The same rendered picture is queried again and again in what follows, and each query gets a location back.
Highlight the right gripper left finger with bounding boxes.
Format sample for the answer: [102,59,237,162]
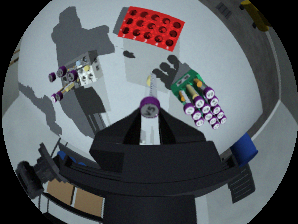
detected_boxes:
[93,107,142,145]

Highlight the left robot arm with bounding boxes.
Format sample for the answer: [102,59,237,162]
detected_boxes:
[15,148,62,199]

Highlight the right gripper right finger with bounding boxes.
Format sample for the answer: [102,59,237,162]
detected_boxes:
[158,107,206,145]

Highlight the green tube rack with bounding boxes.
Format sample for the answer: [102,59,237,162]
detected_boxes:
[171,69,205,104]

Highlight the red tube rack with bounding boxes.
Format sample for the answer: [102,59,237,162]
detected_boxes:
[118,6,185,52]

